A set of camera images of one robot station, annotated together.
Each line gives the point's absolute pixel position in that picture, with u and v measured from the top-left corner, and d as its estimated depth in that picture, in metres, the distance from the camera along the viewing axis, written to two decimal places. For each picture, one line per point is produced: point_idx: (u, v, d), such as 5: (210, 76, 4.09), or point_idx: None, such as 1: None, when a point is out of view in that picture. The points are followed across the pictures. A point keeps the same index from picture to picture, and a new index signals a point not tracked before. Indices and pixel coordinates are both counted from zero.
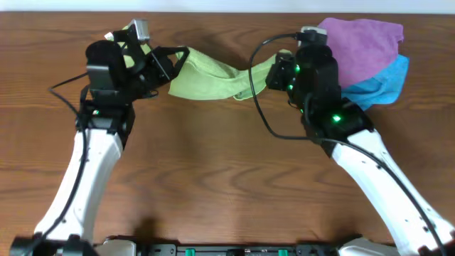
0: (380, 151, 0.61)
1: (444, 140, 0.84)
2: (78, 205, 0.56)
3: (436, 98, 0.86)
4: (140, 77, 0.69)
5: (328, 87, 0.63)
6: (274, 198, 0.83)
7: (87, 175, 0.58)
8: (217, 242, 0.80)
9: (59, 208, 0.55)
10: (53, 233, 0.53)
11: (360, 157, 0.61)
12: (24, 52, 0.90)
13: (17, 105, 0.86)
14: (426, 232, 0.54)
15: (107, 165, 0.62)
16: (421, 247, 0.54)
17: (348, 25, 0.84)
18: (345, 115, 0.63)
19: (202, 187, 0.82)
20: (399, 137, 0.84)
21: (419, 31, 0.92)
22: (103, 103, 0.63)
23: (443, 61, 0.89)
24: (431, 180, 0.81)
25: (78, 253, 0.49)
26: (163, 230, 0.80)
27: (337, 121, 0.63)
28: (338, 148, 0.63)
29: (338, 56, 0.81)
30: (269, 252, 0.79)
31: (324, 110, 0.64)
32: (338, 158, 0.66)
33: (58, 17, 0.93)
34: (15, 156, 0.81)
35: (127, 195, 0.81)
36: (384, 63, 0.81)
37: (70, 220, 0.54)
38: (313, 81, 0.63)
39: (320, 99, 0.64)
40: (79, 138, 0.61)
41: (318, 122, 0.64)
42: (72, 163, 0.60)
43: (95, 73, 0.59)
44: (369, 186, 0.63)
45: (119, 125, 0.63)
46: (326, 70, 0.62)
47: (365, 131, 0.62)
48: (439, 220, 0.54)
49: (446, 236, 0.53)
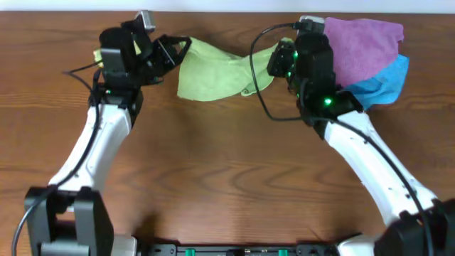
0: (366, 128, 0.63)
1: (448, 139, 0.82)
2: (90, 163, 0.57)
3: (438, 97, 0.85)
4: (148, 63, 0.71)
5: (323, 72, 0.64)
6: (275, 198, 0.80)
7: (99, 140, 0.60)
8: (216, 242, 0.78)
9: (74, 165, 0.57)
10: (67, 185, 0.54)
11: (347, 132, 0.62)
12: (26, 52, 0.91)
13: (17, 105, 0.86)
14: (407, 198, 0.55)
15: (116, 137, 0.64)
16: (402, 211, 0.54)
17: (348, 25, 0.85)
18: (335, 98, 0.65)
19: (202, 187, 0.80)
20: (402, 136, 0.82)
21: (418, 28, 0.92)
22: (113, 84, 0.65)
23: (443, 60, 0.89)
24: (435, 178, 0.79)
25: (89, 203, 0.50)
26: (163, 229, 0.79)
27: (328, 104, 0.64)
28: (328, 126, 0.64)
29: (339, 55, 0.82)
30: (268, 252, 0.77)
31: (319, 94, 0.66)
32: (327, 137, 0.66)
33: (59, 17, 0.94)
34: (16, 156, 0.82)
35: (126, 196, 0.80)
36: (384, 62, 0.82)
37: (82, 176, 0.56)
38: (309, 67, 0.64)
39: (315, 83, 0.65)
40: (93, 113, 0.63)
41: (312, 106, 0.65)
42: (86, 128, 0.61)
43: (107, 57, 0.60)
44: (355, 163, 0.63)
45: (131, 107, 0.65)
46: (324, 57, 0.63)
47: (353, 112, 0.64)
48: (421, 189, 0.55)
49: (426, 202, 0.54)
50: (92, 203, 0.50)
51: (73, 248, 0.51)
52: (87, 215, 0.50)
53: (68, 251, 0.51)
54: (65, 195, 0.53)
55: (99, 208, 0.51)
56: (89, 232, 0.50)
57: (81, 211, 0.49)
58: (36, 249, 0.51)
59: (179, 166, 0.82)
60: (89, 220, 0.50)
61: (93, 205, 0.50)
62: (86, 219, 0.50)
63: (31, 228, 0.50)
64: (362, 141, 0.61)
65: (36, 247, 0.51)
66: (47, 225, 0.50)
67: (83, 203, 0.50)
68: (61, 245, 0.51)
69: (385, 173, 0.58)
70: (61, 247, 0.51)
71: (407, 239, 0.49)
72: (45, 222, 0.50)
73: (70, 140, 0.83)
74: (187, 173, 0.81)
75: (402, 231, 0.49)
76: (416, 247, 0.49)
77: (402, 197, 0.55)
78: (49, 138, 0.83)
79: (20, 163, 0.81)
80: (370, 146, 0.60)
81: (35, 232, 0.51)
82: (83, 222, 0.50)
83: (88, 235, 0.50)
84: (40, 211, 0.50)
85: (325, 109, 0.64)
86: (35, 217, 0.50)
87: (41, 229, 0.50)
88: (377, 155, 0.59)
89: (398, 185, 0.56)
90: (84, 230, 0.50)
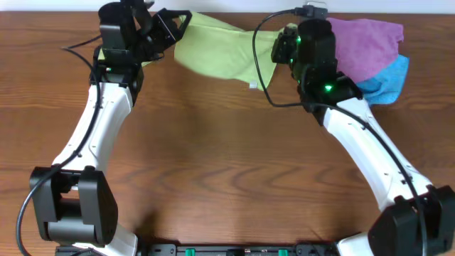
0: (365, 115, 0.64)
1: (450, 138, 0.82)
2: (92, 143, 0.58)
3: (436, 97, 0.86)
4: (148, 39, 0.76)
5: (324, 58, 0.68)
6: (276, 198, 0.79)
7: (100, 119, 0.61)
8: (216, 242, 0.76)
9: (77, 144, 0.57)
10: (69, 165, 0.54)
11: (345, 118, 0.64)
12: (28, 52, 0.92)
13: (17, 104, 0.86)
14: (402, 184, 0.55)
15: (117, 116, 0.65)
16: (397, 195, 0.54)
17: (348, 25, 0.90)
18: (337, 85, 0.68)
19: (202, 186, 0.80)
20: (404, 134, 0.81)
21: (416, 30, 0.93)
22: (113, 62, 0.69)
23: (442, 61, 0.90)
24: (441, 175, 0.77)
25: (92, 183, 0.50)
26: (161, 229, 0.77)
27: (328, 91, 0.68)
28: (328, 112, 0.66)
29: (340, 56, 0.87)
30: (269, 253, 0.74)
31: (318, 81, 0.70)
32: (326, 124, 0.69)
33: (63, 19, 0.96)
34: (13, 153, 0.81)
35: (124, 195, 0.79)
36: (384, 62, 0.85)
37: (84, 155, 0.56)
38: (311, 51, 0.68)
39: (317, 70, 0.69)
40: (94, 90, 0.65)
41: (312, 91, 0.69)
42: (87, 109, 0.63)
43: (107, 33, 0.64)
44: (353, 148, 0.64)
45: (132, 85, 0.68)
46: (325, 44, 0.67)
47: (352, 99, 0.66)
48: (417, 176, 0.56)
49: (421, 189, 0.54)
50: (95, 183, 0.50)
51: (78, 227, 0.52)
52: (90, 194, 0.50)
53: (73, 230, 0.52)
54: (68, 175, 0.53)
55: (102, 189, 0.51)
56: (93, 211, 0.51)
57: (85, 191, 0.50)
58: (43, 227, 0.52)
59: (179, 166, 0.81)
60: (94, 198, 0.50)
61: (97, 185, 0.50)
62: (90, 198, 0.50)
63: (37, 208, 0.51)
64: (360, 127, 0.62)
65: (43, 225, 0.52)
66: (52, 204, 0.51)
67: (87, 183, 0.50)
68: (66, 225, 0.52)
69: (382, 158, 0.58)
70: (66, 226, 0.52)
71: (401, 221, 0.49)
72: (50, 200, 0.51)
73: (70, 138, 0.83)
74: (187, 173, 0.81)
75: (395, 213, 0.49)
76: (409, 228, 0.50)
77: (398, 182, 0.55)
78: (47, 136, 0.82)
79: (16, 161, 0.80)
80: (367, 131, 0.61)
81: (41, 212, 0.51)
82: (87, 203, 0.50)
83: (92, 214, 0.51)
84: (46, 190, 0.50)
85: (325, 94, 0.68)
86: (40, 196, 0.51)
87: (46, 208, 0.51)
88: (375, 141, 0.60)
89: (394, 171, 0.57)
90: (88, 210, 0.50)
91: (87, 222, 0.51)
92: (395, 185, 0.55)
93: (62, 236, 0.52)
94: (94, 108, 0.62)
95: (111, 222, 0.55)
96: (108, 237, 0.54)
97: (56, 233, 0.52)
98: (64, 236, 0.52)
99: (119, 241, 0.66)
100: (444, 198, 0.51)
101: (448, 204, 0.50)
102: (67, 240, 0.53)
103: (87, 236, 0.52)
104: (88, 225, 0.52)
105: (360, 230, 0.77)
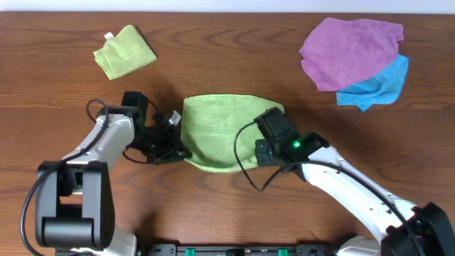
0: (337, 158, 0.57)
1: (444, 140, 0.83)
2: (100, 146, 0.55)
3: (436, 98, 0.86)
4: (151, 145, 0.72)
5: (283, 127, 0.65)
6: (274, 198, 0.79)
7: (106, 134, 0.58)
8: (216, 241, 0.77)
9: (84, 145, 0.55)
10: (75, 161, 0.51)
11: (320, 168, 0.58)
12: (25, 52, 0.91)
13: (18, 105, 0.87)
14: (389, 212, 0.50)
15: (121, 142, 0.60)
16: (388, 226, 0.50)
17: (348, 25, 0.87)
18: (304, 141, 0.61)
19: (202, 186, 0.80)
20: (402, 139, 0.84)
21: (419, 30, 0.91)
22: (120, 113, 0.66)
23: (443, 61, 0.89)
24: (432, 180, 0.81)
25: (97, 173, 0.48)
26: (163, 229, 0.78)
27: (296, 147, 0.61)
28: (303, 166, 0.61)
29: (339, 57, 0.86)
30: (269, 252, 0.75)
31: (285, 144, 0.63)
32: (309, 178, 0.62)
33: (58, 18, 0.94)
34: (18, 156, 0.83)
35: (126, 195, 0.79)
36: (384, 62, 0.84)
37: (91, 153, 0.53)
38: (266, 127, 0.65)
39: (281, 141, 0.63)
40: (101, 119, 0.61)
41: (284, 153, 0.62)
42: (96, 127, 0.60)
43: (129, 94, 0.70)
44: (337, 194, 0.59)
45: (135, 121, 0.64)
46: (274, 117, 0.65)
47: (321, 148, 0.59)
48: (400, 200, 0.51)
49: (407, 212, 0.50)
50: (100, 174, 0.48)
51: (75, 232, 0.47)
52: (93, 185, 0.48)
53: (71, 231, 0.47)
54: (73, 171, 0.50)
55: (104, 183, 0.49)
56: (94, 212, 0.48)
57: (90, 184, 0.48)
58: (40, 225, 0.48)
59: (178, 166, 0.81)
60: (94, 194, 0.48)
61: (101, 177, 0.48)
62: (90, 195, 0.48)
63: (38, 202, 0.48)
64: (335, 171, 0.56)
65: (40, 224, 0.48)
66: (55, 197, 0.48)
67: (90, 174, 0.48)
68: (65, 226, 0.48)
69: (363, 195, 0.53)
70: (64, 230, 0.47)
71: (399, 252, 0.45)
72: (55, 193, 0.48)
73: (72, 141, 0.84)
74: (187, 173, 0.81)
75: (392, 245, 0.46)
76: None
77: (383, 212, 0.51)
78: (50, 137, 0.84)
79: (23, 162, 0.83)
80: (345, 176, 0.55)
81: (43, 205, 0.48)
82: (89, 201, 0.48)
83: (92, 211, 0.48)
84: (50, 182, 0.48)
85: (295, 151, 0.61)
86: (44, 189, 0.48)
87: (49, 200, 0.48)
88: (352, 182, 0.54)
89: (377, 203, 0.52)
90: (91, 208, 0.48)
91: (87, 220, 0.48)
92: (382, 218, 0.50)
93: (61, 242, 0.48)
94: (103, 126, 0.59)
95: (109, 225, 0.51)
96: (105, 240, 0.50)
97: (55, 235, 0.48)
98: (62, 240, 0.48)
99: (119, 243, 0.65)
100: (431, 217, 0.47)
101: (439, 223, 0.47)
102: (68, 243, 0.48)
103: (84, 240, 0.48)
104: (87, 230, 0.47)
105: (359, 230, 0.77)
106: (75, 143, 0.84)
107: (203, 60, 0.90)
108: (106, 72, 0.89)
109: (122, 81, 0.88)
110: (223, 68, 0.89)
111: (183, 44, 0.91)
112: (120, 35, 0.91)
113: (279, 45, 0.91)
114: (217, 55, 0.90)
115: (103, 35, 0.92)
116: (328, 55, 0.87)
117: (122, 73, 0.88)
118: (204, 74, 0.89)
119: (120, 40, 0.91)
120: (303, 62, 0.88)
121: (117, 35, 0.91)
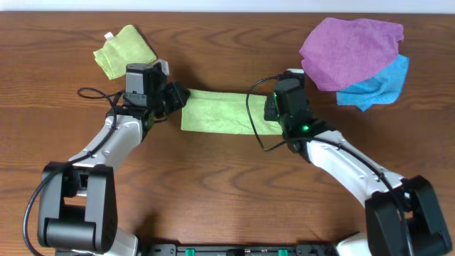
0: (338, 139, 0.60)
1: (444, 140, 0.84)
2: (106, 148, 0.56)
3: (436, 98, 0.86)
4: (163, 103, 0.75)
5: (299, 107, 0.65)
6: (274, 198, 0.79)
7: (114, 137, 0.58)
8: (216, 241, 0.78)
9: (90, 146, 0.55)
10: (81, 163, 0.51)
11: (321, 144, 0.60)
12: (25, 52, 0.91)
13: (17, 105, 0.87)
14: (377, 181, 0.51)
15: (128, 144, 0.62)
16: (374, 191, 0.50)
17: (348, 25, 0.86)
18: (313, 126, 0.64)
19: (202, 186, 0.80)
20: (402, 138, 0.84)
21: (421, 29, 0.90)
22: (129, 104, 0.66)
23: (445, 60, 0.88)
24: (430, 180, 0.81)
25: (102, 178, 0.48)
26: (163, 229, 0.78)
27: (305, 131, 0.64)
28: (308, 146, 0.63)
29: (339, 56, 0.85)
30: (269, 252, 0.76)
31: (296, 125, 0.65)
32: (312, 159, 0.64)
33: (57, 17, 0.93)
34: (18, 156, 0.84)
35: (126, 196, 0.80)
36: (384, 63, 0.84)
37: (98, 156, 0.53)
38: (284, 102, 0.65)
39: (293, 119, 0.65)
40: (109, 122, 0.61)
41: (293, 134, 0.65)
42: (104, 128, 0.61)
43: (131, 78, 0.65)
44: (333, 170, 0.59)
45: (143, 124, 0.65)
46: (294, 95, 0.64)
47: (328, 131, 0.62)
48: (391, 174, 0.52)
49: (395, 182, 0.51)
50: (104, 179, 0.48)
51: (76, 234, 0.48)
52: (97, 191, 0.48)
53: (72, 234, 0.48)
54: (79, 173, 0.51)
55: (111, 186, 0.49)
56: (97, 215, 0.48)
57: (94, 189, 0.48)
58: (43, 226, 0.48)
59: (179, 166, 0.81)
60: (99, 197, 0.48)
61: (106, 182, 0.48)
62: (97, 198, 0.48)
63: (42, 203, 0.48)
64: (334, 148, 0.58)
65: (44, 225, 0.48)
66: (58, 199, 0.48)
67: (95, 178, 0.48)
68: (67, 229, 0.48)
69: (355, 166, 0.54)
70: (66, 231, 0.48)
71: (381, 213, 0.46)
72: (57, 196, 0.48)
73: (72, 141, 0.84)
74: (187, 173, 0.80)
75: (375, 206, 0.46)
76: (391, 220, 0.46)
77: (372, 181, 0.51)
78: (51, 137, 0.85)
79: (23, 163, 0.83)
80: (343, 152, 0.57)
81: (45, 207, 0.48)
82: (94, 203, 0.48)
83: (95, 214, 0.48)
84: (54, 185, 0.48)
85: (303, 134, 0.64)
86: (47, 191, 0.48)
87: (52, 202, 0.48)
88: (349, 156, 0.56)
89: (368, 172, 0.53)
90: (94, 212, 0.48)
91: (89, 224, 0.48)
92: (370, 185, 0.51)
93: (62, 243, 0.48)
94: (110, 129, 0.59)
95: (109, 230, 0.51)
96: (106, 245, 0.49)
97: (56, 237, 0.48)
98: (64, 241, 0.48)
99: (119, 244, 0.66)
100: (418, 188, 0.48)
101: (424, 195, 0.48)
102: (69, 245, 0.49)
103: (85, 243, 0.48)
104: (89, 232, 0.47)
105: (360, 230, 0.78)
106: (75, 143, 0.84)
107: (203, 60, 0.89)
108: (106, 72, 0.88)
109: (122, 82, 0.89)
110: (223, 69, 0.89)
111: (183, 44, 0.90)
112: (120, 35, 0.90)
113: (280, 45, 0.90)
114: (217, 55, 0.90)
115: (102, 35, 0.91)
116: (328, 54, 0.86)
117: (122, 73, 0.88)
118: (204, 73, 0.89)
119: (120, 40, 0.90)
120: (303, 62, 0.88)
121: (117, 35, 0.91)
